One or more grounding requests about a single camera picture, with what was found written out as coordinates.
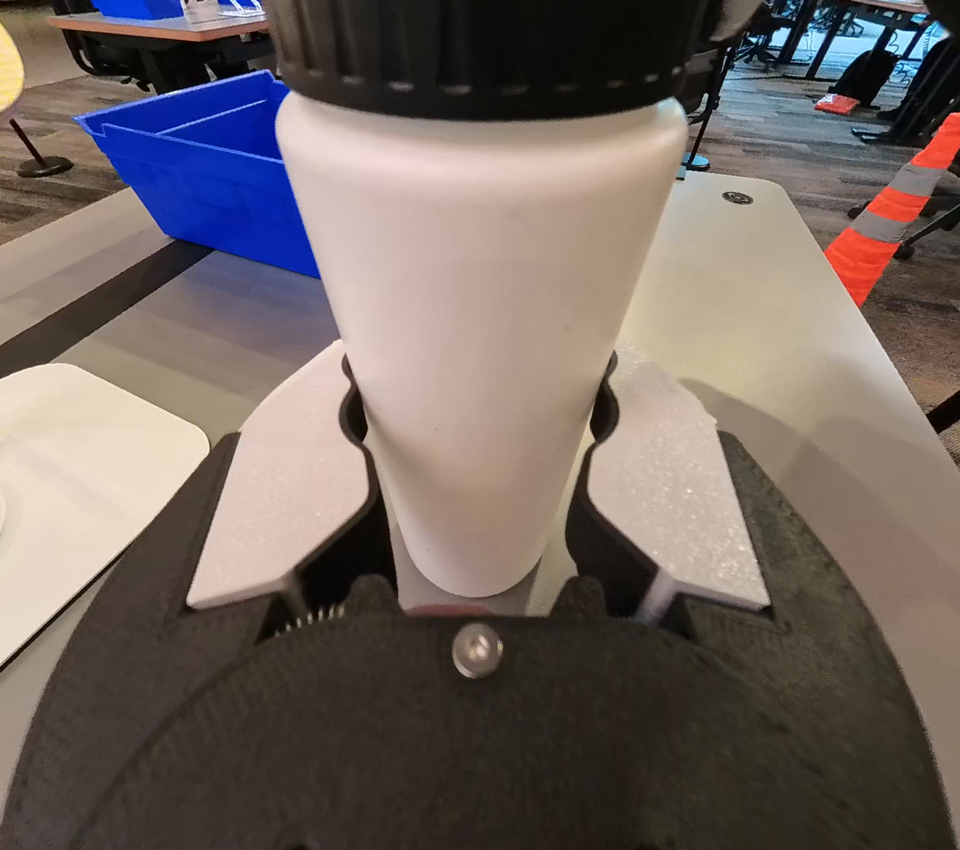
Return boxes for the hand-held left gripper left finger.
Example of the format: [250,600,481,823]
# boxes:
[184,341,399,616]

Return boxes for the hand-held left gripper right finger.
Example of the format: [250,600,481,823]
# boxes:
[564,337,775,624]

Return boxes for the black ribbed bottle lid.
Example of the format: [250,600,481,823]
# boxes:
[246,0,740,122]

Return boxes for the white plastic bottle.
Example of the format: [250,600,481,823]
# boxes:
[274,87,690,598]

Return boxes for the large blue plastic bin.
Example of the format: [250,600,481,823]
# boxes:
[72,69,322,280]

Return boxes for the wood-edged office table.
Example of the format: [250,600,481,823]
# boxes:
[46,10,275,94]

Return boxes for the black backpack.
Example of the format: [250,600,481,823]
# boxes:
[828,48,897,109]

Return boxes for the white rounded mat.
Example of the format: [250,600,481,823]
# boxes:
[0,363,211,667]

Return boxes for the black mesh office chair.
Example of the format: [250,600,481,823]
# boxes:
[56,25,155,88]

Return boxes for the black table leg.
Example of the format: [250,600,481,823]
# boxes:
[851,36,960,142]

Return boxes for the orange traffic cone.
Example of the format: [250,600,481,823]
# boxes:
[823,111,960,307]

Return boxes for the black office chair base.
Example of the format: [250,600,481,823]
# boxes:
[847,175,960,260]

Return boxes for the black floor stand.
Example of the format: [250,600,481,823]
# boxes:
[7,114,75,179]

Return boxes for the black pedestal stand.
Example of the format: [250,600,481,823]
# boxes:
[675,44,732,180]

